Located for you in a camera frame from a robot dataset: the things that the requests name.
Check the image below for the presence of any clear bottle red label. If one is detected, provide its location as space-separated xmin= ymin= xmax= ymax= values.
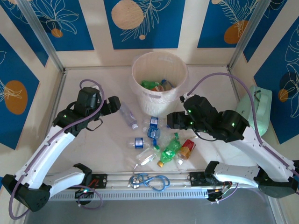
xmin=118 ymin=102 xmax=139 ymax=130

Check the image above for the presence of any red yellow drink can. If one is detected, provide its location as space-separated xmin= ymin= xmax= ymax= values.
xmin=178 ymin=139 xmax=196 ymax=161

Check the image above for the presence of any clear bottle green cap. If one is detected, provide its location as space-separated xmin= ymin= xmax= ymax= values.
xmin=135 ymin=144 xmax=161 ymax=167
xmin=173 ymin=132 xmax=199 ymax=142

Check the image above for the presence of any green bottle yellow cap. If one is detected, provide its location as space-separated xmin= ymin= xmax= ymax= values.
xmin=156 ymin=139 xmax=183 ymax=168

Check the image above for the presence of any blue label bottle white cap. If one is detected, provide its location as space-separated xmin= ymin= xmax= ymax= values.
xmin=145 ymin=127 xmax=179 ymax=142

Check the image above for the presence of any green bottle with label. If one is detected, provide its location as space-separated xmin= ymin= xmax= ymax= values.
xmin=141 ymin=80 xmax=161 ymax=89

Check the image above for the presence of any white plastic bin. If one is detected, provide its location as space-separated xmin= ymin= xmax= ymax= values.
xmin=131 ymin=51 xmax=189 ymax=117

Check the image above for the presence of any mint green case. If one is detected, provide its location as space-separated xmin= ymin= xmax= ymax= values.
xmin=235 ymin=85 xmax=273 ymax=136

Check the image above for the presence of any blue stethoscope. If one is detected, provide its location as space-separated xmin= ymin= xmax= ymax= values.
xmin=128 ymin=163 xmax=171 ymax=192

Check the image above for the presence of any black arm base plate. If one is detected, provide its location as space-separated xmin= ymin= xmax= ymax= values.
xmin=188 ymin=171 xmax=211 ymax=187
xmin=90 ymin=174 xmax=108 ymax=189

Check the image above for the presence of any aluminium frame post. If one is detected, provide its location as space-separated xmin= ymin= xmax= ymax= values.
xmin=17 ymin=0 xmax=66 ymax=72
xmin=228 ymin=0 xmax=273 ymax=70

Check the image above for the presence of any aluminium mounting rail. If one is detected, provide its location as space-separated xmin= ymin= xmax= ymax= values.
xmin=44 ymin=171 xmax=264 ymax=202

